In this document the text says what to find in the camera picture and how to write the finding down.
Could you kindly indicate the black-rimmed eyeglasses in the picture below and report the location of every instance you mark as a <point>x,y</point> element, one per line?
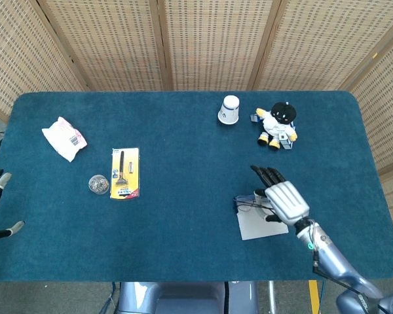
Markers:
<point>244,200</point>

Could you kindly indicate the clear round container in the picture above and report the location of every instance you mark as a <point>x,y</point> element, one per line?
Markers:
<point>98,184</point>

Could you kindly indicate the woven rattan folding screen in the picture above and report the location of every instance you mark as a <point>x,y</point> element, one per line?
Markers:
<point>213,42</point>

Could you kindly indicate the white pink snack packet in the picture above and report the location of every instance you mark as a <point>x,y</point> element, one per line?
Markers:
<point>63,139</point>

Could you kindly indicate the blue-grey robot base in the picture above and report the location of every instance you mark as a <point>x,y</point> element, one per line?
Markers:
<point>183,299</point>

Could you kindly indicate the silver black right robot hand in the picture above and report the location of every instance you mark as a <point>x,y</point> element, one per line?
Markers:
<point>288,202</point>

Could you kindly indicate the blue glasses case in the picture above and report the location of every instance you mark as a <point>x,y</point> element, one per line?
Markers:
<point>258,229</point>

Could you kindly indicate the white paper cup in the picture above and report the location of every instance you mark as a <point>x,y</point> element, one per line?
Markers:
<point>228,112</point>

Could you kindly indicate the small blue white cube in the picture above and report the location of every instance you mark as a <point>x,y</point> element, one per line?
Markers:
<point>254,117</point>
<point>285,143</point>

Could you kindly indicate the yellow razor blister pack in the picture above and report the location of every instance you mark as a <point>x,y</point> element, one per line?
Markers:
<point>132,183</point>

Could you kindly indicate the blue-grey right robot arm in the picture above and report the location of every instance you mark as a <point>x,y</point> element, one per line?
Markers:
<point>334,258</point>

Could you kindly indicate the black-headed plush doll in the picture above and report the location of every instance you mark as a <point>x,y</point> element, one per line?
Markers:
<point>276,126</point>

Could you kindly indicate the metal table leg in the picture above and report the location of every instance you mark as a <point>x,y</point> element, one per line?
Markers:
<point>272,297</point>

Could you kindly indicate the blue table mat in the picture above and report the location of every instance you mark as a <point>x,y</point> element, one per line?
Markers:
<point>183,229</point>

